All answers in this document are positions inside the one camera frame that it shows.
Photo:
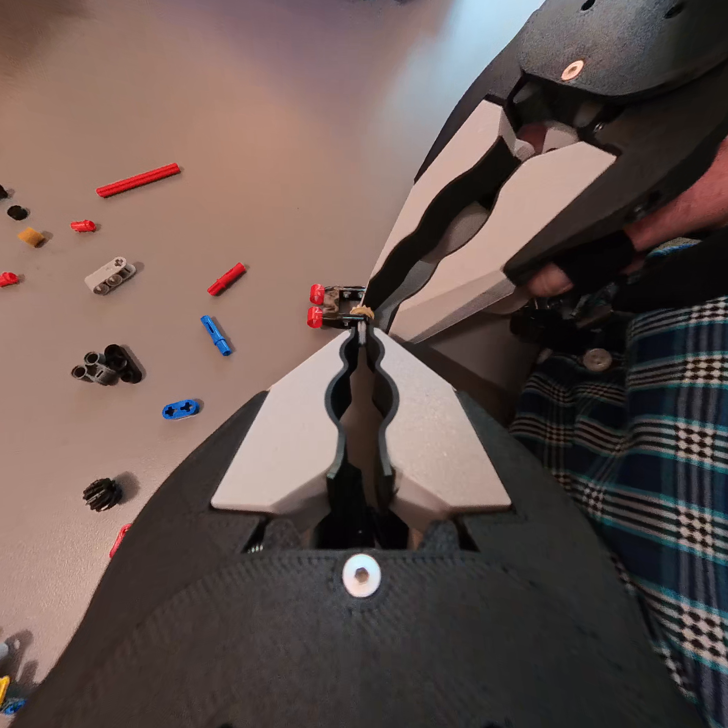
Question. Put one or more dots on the blue thin lego liftarm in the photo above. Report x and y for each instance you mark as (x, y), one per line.
(180, 409)

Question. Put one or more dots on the blue lego pin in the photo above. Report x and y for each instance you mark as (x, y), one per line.
(216, 335)

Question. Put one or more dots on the black grey lego connector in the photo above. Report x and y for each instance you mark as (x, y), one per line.
(108, 365)

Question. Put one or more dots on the red lego axle pin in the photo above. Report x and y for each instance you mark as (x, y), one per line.
(317, 294)
(314, 317)

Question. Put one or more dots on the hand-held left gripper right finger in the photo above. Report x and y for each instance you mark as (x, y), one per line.
(449, 455)

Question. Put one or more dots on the black lego frame piece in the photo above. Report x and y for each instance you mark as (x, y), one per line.
(330, 310)

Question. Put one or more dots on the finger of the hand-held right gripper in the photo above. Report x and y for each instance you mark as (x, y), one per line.
(443, 159)
(546, 216)

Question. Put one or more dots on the black badge reel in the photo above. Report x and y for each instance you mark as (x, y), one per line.
(569, 318)

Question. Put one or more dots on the small dark lego bush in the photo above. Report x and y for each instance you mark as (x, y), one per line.
(17, 212)

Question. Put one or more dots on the black lego gear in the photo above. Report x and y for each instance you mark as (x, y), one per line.
(102, 495)

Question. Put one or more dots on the small red lego pin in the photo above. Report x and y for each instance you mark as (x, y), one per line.
(8, 279)
(83, 226)

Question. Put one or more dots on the lego car chassis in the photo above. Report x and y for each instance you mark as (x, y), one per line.
(5, 688)

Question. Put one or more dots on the person's right hand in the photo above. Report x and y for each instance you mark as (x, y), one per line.
(682, 210)

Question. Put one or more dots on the light grey lego liftarm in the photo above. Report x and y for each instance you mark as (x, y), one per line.
(111, 276)

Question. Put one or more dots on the long red lego axle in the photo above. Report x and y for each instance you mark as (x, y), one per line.
(138, 180)

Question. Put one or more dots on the blue plaid shirt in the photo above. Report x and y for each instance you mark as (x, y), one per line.
(682, 455)

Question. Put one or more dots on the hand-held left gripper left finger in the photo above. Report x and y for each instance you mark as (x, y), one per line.
(273, 455)

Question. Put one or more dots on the gold lego bush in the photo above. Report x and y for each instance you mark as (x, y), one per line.
(31, 237)

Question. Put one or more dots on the tan lego bevel gear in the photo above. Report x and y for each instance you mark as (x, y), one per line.
(361, 311)

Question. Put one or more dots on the grey lego axle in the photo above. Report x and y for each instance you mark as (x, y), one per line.
(362, 333)

